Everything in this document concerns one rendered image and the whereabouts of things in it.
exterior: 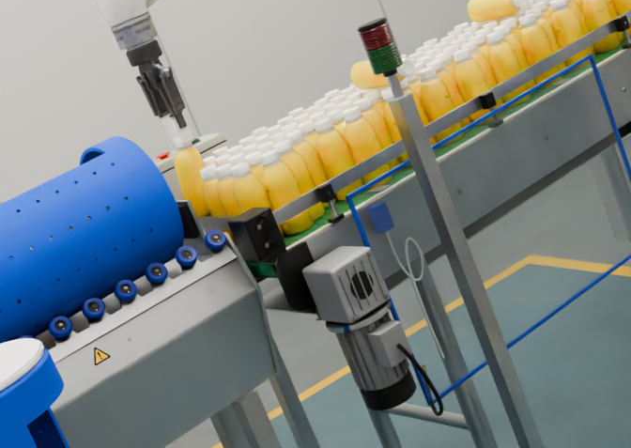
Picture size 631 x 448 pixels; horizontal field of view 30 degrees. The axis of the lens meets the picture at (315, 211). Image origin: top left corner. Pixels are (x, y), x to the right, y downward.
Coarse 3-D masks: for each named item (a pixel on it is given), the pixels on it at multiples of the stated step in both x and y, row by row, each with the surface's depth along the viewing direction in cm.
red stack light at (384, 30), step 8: (384, 24) 233; (368, 32) 232; (376, 32) 232; (384, 32) 233; (368, 40) 233; (376, 40) 233; (384, 40) 233; (392, 40) 234; (368, 48) 234; (376, 48) 233
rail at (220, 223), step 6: (204, 216) 261; (210, 216) 259; (216, 216) 256; (222, 216) 254; (228, 216) 252; (234, 216) 250; (204, 222) 261; (210, 222) 259; (216, 222) 257; (222, 222) 254; (204, 228) 263; (210, 228) 260; (216, 228) 258; (222, 228) 256; (228, 228) 253
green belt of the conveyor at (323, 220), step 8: (624, 40) 307; (616, 48) 302; (600, 56) 300; (608, 56) 296; (336, 200) 263; (344, 200) 261; (328, 208) 260; (336, 208) 257; (344, 208) 254; (328, 216) 253; (320, 224) 248; (304, 232) 248; (288, 240) 246; (296, 240) 244; (248, 264) 248; (256, 264) 245; (264, 264) 243; (272, 264) 241; (256, 272) 247; (264, 272) 244; (272, 272) 241
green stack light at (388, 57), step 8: (384, 48) 233; (392, 48) 234; (368, 56) 235; (376, 56) 234; (384, 56) 233; (392, 56) 234; (400, 56) 235; (376, 64) 234; (384, 64) 234; (392, 64) 234; (400, 64) 235; (376, 72) 236; (384, 72) 234
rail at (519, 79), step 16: (592, 32) 291; (608, 32) 295; (576, 48) 288; (544, 64) 282; (512, 80) 276; (528, 80) 279; (496, 96) 273; (464, 112) 268; (432, 128) 263; (400, 144) 258; (368, 160) 253; (384, 160) 255; (336, 176) 249; (352, 176) 250; (336, 192) 248; (288, 208) 241; (304, 208) 244
